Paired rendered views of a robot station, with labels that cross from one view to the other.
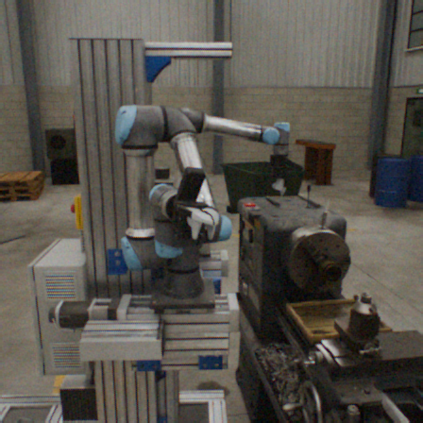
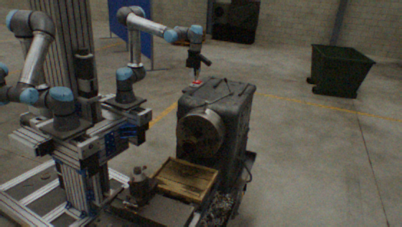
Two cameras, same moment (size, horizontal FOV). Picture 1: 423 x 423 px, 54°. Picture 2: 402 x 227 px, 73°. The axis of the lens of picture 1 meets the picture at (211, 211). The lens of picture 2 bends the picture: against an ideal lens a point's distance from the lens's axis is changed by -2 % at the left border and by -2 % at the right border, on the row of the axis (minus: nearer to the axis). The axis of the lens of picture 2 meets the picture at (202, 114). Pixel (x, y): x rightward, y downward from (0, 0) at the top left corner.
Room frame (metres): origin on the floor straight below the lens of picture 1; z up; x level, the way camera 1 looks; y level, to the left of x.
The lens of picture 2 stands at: (0.55, -1.31, 1.99)
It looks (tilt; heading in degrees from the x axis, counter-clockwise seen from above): 26 degrees down; 30
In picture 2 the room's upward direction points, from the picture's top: 4 degrees clockwise
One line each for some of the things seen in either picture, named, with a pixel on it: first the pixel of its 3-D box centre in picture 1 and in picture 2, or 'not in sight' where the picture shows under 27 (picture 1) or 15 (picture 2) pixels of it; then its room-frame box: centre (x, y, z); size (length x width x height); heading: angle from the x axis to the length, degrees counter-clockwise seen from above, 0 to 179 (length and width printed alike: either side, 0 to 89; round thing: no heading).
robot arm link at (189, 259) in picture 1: (180, 246); (61, 100); (1.37, 0.11, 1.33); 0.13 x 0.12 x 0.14; 113
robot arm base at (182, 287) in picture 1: (183, 277); (65, 118); (1.38, 0.10, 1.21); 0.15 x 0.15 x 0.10
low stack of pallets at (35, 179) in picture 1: (19, 185); (189, 36); (8.68, 4.11, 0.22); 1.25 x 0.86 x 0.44; 13
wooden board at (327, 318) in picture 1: (335, 319); (183, 178); (1.67, -0.56, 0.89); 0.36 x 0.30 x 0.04; 99
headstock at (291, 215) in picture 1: (285, 238); (217, 112); (2.31, -0.43, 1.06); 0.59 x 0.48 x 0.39; 9
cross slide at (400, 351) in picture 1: (377, 351); (149, 207); (1.32, -0.60, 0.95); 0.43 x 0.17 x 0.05; 99
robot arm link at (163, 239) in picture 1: (174, 234); (2, 93); (1.09, 0.10, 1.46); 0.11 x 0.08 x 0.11; 113
